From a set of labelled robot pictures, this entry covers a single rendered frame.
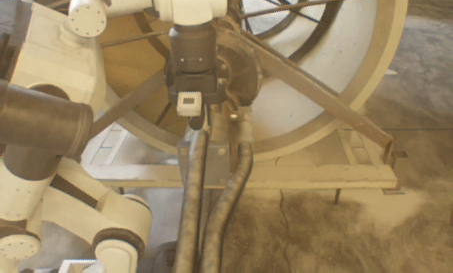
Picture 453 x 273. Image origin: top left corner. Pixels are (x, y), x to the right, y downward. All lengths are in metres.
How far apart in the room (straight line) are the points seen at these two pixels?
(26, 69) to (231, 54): 0.53
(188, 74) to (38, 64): 0.27
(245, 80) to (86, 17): 0.50
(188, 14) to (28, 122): 0.31
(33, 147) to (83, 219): 0.42
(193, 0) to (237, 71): 0.40
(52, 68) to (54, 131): 0.15
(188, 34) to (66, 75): 0.23
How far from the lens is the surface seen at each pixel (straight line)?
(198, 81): 0.68
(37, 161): 0.61
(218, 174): 0.84
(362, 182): 1.87
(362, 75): 1.85
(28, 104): 0.57
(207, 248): 0.61
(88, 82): 0.69
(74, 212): 0.97
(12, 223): 0.74
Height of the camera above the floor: 1.35
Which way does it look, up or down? 31 degrees down
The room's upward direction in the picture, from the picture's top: 2 degrees counter-clockwise
